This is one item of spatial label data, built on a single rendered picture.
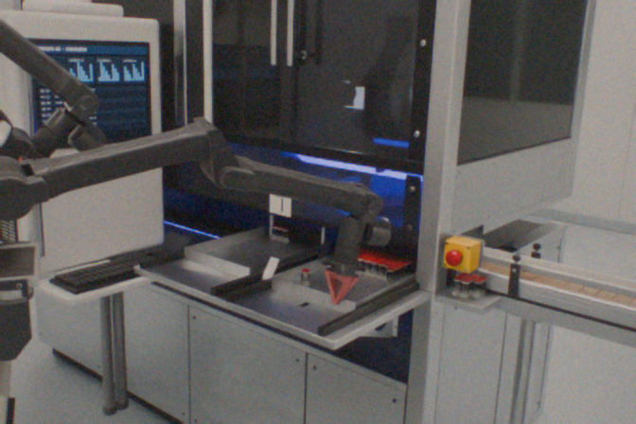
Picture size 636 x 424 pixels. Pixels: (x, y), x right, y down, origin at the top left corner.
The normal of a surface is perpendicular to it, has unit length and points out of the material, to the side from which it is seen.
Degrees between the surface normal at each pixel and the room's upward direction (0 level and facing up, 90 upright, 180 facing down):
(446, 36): 90
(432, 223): 90
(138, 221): 90
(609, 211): 90
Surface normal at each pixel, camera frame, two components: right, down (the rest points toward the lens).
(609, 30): -0.63, 0.17
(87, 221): 0.77, 0.18
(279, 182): 0.51, 0.37
